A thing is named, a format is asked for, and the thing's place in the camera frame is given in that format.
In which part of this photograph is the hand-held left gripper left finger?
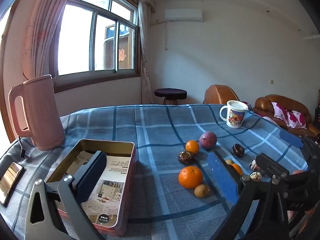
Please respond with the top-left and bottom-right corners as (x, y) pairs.
(25, 151), (107, 240)

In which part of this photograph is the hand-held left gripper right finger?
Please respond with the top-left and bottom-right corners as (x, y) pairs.
(207, 152), (292, 240)

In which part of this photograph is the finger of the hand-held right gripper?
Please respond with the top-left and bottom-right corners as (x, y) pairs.
(279, 129), (320, 178)
(250, 154), (313, 183)

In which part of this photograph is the large tangerine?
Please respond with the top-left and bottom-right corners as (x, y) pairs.
(178, 166), (203, 189)

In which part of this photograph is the metal tin box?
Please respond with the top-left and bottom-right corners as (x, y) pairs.
(45, 139), (137, 237)

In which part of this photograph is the purple passion fruit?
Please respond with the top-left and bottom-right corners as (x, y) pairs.
(199, 131), (217, 151)

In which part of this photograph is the dark chocolate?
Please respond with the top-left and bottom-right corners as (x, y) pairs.
(231, 144), (245, 158)
(177, 151), (195, 165)

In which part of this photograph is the small tangerine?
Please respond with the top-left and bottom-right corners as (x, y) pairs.
(185, 140), (200, 155)
(230, 163), (243, 176)

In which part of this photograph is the pink floral cushion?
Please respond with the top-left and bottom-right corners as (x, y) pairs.
(271, 102), (307, 130)

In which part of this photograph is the printed paper leaflet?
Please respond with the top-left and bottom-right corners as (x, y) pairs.
(66, 151), (130, 224)

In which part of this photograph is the brown kiwi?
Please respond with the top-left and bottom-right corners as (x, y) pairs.
(194, 184), (212, 199)

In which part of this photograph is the brown leather sofa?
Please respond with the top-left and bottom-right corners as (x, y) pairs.
(252, 94), (320, 140)

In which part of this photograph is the white printed mug with lid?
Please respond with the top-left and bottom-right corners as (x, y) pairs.
(219, 100), (249, 129)

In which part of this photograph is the blue checked tablecloth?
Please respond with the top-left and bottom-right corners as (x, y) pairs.
(0, 104), (310, 240)

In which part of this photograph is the black smartphone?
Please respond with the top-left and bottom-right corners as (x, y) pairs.
(0, 162), (25, 207)

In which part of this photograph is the pink electric kettle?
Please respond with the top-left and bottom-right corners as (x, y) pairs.
(8, 74), (65, 151)

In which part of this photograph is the brown leather armchair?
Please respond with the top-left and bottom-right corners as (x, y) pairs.
(203, 84), (242, 105)

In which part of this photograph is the round dark cushioned stool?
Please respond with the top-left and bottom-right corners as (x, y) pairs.
(154, 88), (188, 105)

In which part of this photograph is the beige curtain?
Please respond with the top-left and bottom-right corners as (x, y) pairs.
(130, 0), (155, 104)

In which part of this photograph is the wooden framed sliding window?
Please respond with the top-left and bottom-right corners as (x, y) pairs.
(54, 0), (140, 85)

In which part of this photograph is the pink curtain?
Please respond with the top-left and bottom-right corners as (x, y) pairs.
(21, 0), (78, 80)

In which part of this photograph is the black kettle power cable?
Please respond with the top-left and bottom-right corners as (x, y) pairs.
(17, 136), (32, 159)

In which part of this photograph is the white wall air conditioner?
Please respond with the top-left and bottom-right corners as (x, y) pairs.
(165, 9), (203, 22)

